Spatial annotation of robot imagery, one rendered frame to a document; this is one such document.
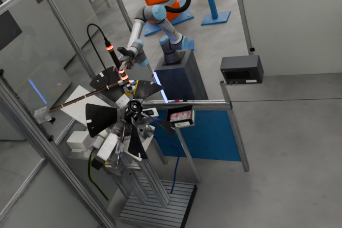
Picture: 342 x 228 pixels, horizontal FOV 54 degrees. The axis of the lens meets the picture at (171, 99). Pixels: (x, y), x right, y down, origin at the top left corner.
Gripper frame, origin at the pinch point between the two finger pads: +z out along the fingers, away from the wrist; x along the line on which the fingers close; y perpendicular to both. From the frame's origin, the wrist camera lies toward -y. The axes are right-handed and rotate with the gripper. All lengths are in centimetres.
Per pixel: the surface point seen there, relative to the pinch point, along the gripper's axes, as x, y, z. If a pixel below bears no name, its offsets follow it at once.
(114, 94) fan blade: 10.3, 20.0, 2.9
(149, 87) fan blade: -2.4, 33.1, -21.0
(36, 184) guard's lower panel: 70, 59, 59
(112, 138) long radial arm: 7.7, 38.6, 27.6
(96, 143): 15, 35, 36
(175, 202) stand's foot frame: 1, 142, 9
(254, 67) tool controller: -81, 28, -32
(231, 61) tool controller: -65, 26, -38
